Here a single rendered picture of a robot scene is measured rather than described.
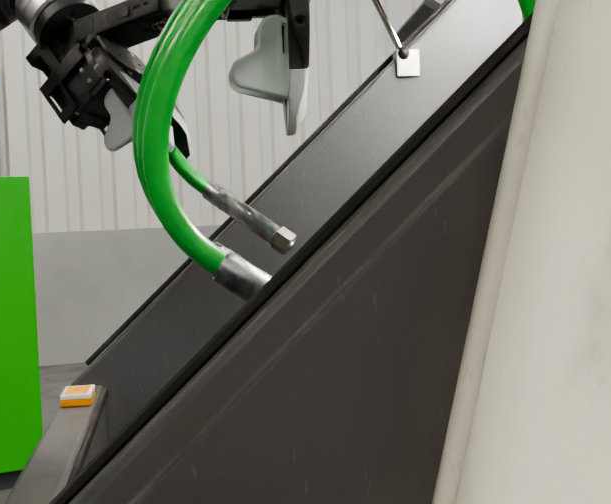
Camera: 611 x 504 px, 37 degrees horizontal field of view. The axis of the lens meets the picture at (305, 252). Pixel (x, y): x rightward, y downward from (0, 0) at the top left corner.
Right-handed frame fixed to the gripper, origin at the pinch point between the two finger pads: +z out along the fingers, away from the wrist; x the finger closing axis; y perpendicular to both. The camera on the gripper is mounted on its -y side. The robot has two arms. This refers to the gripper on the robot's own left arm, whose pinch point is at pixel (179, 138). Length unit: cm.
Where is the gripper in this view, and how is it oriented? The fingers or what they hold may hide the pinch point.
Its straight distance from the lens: 86.8
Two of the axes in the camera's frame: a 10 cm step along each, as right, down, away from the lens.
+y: -6.8, 6.9, 2.4
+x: -4.6, -1.6, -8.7
